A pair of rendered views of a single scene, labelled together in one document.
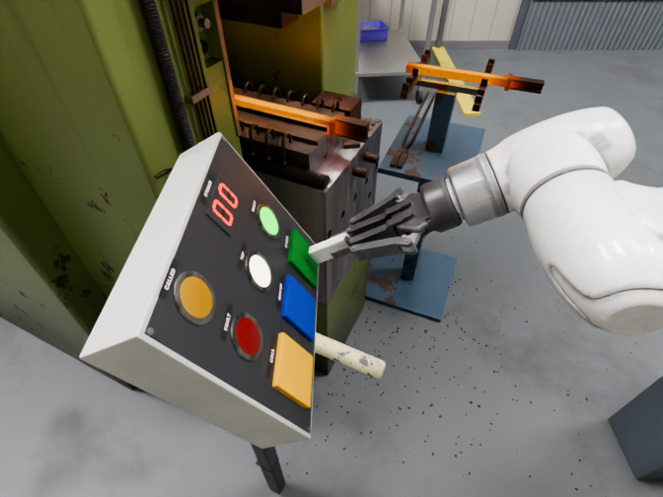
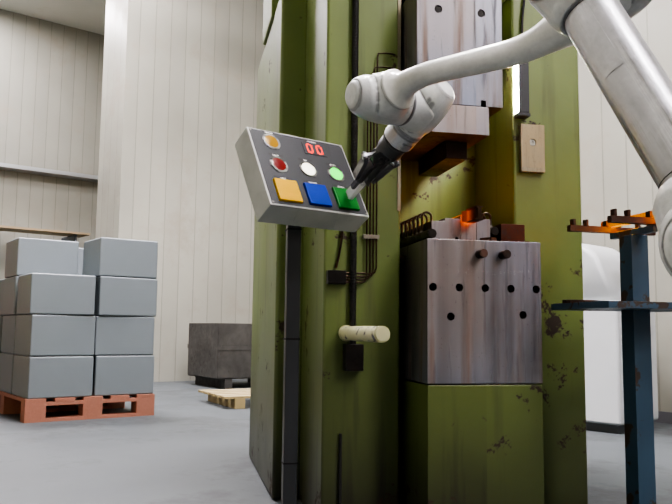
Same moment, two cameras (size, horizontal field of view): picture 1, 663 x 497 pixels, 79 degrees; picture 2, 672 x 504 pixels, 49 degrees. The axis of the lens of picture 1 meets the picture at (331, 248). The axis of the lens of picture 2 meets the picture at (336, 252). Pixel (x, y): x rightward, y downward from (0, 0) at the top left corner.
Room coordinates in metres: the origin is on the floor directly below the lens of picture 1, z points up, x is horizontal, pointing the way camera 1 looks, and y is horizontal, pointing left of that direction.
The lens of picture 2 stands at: (-0.87, -1.63, 0.63)
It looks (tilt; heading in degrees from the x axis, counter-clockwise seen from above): 6 degrees up; 53
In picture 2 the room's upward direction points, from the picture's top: 1 degrees clockwise
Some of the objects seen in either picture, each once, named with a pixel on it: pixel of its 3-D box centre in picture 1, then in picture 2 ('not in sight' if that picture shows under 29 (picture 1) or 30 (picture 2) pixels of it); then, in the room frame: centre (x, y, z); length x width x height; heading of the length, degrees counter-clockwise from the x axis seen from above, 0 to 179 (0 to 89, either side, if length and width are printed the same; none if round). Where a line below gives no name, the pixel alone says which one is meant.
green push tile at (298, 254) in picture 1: (301, 258); (345, 199); (0.45, 0.05, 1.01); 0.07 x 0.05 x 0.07; 179
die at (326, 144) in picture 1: (257, 124); (439, 236); (0.98, 0.20, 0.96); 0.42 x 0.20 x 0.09; 64
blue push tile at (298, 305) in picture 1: (297, 308); (317, 195); (0.35, 0.05, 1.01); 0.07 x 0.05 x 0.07; 179
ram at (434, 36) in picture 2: not in sight; (449, 68); (1.02, 0.18, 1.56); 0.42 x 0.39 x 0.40; 64
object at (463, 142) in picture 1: (434, 149); (635, 306); (1.26, -0.37, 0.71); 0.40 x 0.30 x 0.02; 158
